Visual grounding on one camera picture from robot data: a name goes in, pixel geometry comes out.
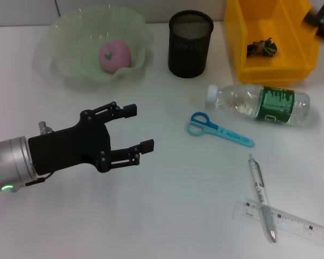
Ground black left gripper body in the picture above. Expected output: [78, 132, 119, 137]
[28, 109, 113, 175]

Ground green plastic wrapper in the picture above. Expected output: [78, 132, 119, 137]
[246, 37, 278, 59]

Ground pink toy peach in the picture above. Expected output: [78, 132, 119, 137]
[99, 39, 132, 73]

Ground clear green-label water bottle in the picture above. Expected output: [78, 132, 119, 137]
[205, 84, 311, 127]

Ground translucent green fruit plate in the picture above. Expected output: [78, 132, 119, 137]
[36, 4, 155, 90]

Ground blue scissors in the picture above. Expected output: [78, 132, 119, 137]
[187, 112, 255, 148]

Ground black mesh pen cup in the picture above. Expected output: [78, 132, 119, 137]
[168, 10, 214, 79]

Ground clear silver ballpoint pen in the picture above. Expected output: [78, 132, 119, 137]
[247, 154, 278, 243]

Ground clear plastic ruler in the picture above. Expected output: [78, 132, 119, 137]
[233, 198, 324, 249]

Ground yellow plastic bin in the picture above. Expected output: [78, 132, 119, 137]
[223, 0, 321, 84]

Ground left gripper cable with connector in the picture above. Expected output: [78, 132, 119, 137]
[12, 121, 55, 193]

